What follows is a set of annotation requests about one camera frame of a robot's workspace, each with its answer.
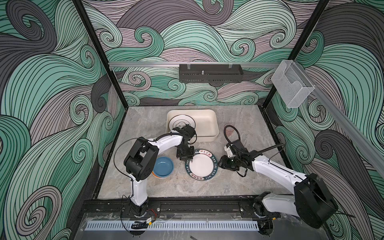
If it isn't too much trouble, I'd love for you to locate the green rim lettered plate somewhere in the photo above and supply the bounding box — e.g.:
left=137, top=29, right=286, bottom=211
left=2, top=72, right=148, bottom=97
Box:
left=185, top=149, right=219, bottom=181

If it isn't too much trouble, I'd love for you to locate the clear acrylic wall holder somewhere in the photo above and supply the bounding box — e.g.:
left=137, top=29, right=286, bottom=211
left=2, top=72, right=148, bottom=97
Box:
left=271, top=60, right=315, bottom=109

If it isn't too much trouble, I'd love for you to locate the white plastic bin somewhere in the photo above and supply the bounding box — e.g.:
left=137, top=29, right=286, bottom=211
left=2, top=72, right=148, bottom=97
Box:
left=167, top=109, right=219, bottom=143

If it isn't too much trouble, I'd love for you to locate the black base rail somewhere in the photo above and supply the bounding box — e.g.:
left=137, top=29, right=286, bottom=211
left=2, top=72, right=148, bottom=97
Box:
left=80, top=194, right=298, bottom=219

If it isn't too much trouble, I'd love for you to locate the pink plastic cup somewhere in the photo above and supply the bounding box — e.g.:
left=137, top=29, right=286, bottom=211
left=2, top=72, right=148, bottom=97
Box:
left=225, top=127, right=238, bottom=142

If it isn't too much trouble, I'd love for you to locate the black text white plate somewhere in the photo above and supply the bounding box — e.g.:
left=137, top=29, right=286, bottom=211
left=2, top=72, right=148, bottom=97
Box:
left=166, top=115, right=196, bottom=131

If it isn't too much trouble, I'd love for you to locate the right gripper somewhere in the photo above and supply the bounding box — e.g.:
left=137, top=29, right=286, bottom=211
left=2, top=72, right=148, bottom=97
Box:
left=215, top=155, right=241, bottom=171

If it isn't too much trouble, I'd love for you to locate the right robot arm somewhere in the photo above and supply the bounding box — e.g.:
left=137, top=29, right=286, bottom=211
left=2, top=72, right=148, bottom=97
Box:
left=219, top=140, right=339, bottom=229

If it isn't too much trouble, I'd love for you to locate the white slotted cable duct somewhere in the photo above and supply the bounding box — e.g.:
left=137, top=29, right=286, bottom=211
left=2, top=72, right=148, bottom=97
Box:
left=85, top=220, right=259, bottom=232

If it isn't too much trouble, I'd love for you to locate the blue bowl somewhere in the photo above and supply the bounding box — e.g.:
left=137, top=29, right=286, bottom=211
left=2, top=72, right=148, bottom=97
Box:
left=152, top=157, right=174, bottom=179

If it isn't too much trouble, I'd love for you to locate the black wall tray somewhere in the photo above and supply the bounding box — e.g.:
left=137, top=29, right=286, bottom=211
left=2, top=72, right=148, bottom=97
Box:
left=179, top=64, right=244, bottom=84

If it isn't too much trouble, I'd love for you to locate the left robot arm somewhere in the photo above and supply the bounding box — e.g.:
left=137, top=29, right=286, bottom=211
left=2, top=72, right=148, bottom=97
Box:
left=124, top=125, right=197, bottom=217

